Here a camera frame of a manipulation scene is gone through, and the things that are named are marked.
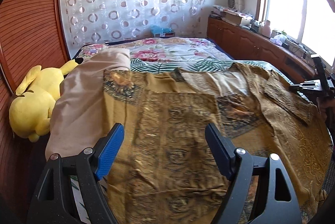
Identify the wooden louvered wardrobe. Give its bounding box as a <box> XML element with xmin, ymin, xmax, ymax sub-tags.
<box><xmin>1</xmin><ymin>0</ymin><xmax>69</xmax><ymax>218</ymax></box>

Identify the folded pink beige garment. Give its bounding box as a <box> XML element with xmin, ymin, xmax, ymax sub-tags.
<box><xmin>45</xmin><ymin>48</ymin><xmax>131</xmax><ymax>159</ymax></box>

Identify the floral blanket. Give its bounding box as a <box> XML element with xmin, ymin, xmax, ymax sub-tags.
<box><xmin>77</xmin><ymin>37</ymin><xmax>232</xmax><ymax>63</ymax></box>

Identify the window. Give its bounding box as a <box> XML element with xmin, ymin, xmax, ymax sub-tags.
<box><xmin>264</xmin><ymin>0</ymin><xmax>334</xmax><ymax>66</ymax></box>

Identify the cardboard box on sideboard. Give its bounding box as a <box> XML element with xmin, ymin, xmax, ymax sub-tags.
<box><xmin>225</xmin><ymin>12</ymin><xmax>252</xmax><ymax>26</ymax></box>

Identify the palm leaf bed sheet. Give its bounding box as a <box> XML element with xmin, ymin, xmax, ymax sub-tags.
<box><xmin>70</xmin><ymin>58</ymin><xmax>293</xmax><ymax>223</ymax></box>

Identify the wooden sideboard cabinet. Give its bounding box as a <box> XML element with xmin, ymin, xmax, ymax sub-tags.
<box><xmin>207</xmin><ymin>17</ymin><xmax>315</xmax><ymax>83</ymax></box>

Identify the golden patterned shirt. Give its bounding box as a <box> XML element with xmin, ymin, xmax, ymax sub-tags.
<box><xmin>103</xmin><ymin>63</ymin><xmax>333</xmax><ymax>223</ymax></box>

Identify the person's right hand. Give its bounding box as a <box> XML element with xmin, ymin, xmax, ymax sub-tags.
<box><xmin>317</xmin><ymin>98</ymin><xmax>335</xmax><ymax>121</ymax></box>

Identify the pink bottle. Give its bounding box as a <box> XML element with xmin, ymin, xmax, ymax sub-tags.
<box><xmin>262</xmin><ymin>20</ymin><xmax>271</xmax><ymax>38</ymax></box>

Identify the blue item at bed head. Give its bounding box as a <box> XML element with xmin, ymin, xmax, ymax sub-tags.
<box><xmin>150</xmin><ymin>26</ymin><xmax>175</xmax><ymax>38</ymax></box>

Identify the white tissue bag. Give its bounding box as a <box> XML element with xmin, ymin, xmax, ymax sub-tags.
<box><xmin>270</xmin><ymin>33</ymin><xmax>286</xmax><ymax>46</ymax></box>

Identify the yellow plush toy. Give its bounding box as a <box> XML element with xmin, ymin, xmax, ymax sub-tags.
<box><xmin>9</xmin><ymin>58</ymin><xmax>84</xmax><ymax>142</ymax></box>

